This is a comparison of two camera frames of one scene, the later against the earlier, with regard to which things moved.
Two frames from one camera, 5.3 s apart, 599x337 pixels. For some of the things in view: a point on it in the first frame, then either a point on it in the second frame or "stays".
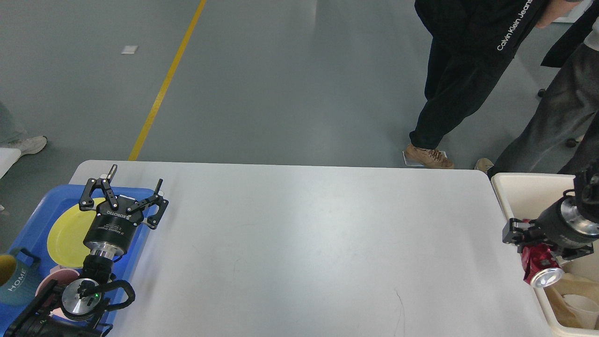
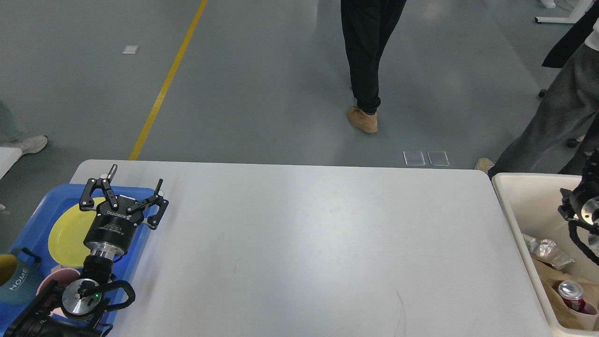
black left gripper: x=111 y=231 stays
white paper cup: x=585 y=310 stays
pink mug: x=62 y=276 stays
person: x=474 y=42 → x=367 y=26
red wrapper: x=539 y=266 → x=571 y=292
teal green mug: x=17 y=289 stays
